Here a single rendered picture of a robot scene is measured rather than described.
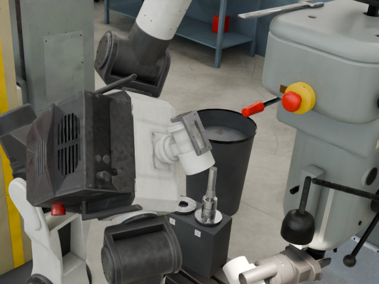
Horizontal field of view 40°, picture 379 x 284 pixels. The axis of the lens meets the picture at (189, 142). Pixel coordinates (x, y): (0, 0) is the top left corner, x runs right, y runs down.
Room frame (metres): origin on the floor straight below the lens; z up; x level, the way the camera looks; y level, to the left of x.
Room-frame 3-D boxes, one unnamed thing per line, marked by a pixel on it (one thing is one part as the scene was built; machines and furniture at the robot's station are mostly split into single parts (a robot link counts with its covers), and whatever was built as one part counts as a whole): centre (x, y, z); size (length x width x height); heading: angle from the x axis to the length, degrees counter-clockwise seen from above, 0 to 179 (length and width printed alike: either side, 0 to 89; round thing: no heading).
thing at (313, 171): (1.03, -0.29, 1.45); 0.04 x 0.04 x 0.21; 48
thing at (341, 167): (1.11, -0.36, 1.47); 0.21 x 0.19 x 0.32; 48
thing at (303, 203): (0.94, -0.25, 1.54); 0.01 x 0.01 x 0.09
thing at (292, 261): (1.06, -0.28, 1.23); 0.13 x 0.12 x 0.10; 33
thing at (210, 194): (1.40, -0.08, 1.25); 0.03 x 0.03 x 0.11
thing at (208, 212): (1.40, -0.08, 1.16); 0.05 x 0.05 x 0.06
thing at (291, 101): (0.92, -0.19, 1.76); 0.04 x 0.03 x 0.04; 48
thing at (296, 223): (0.94, -0.25, 1.46); 0.07 x 0.07 x 0.06
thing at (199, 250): (1.43, -0.04, 1.03); 0.22 x 0.12 x 0.20; 58
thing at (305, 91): (0.94, -0.21, 1.76); 0.06 x 0.02 x 0.06; 48
